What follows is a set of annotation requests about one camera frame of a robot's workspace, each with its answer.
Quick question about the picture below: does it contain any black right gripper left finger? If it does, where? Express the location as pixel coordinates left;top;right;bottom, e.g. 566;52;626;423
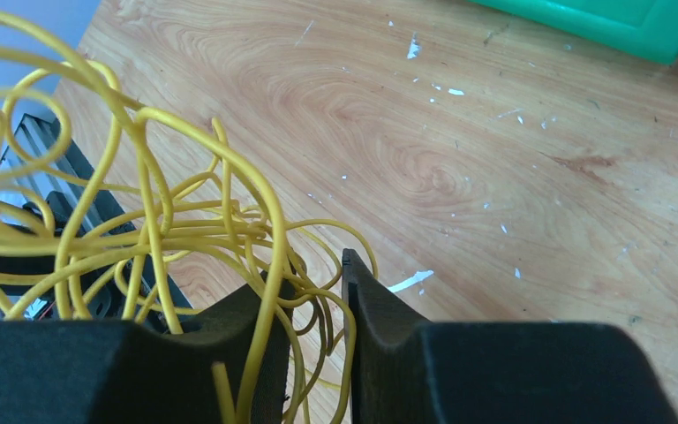
0;271;299;424

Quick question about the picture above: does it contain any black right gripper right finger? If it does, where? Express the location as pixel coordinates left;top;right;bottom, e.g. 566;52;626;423
342;249;678;423

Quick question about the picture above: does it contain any yellow cable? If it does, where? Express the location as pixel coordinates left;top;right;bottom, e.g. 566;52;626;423
0;6;380;424

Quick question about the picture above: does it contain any green storage bin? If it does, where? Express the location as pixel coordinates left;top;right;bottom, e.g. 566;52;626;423
478;0;678;64

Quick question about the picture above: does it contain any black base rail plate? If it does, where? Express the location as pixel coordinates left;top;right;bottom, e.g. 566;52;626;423
0;114;191;333

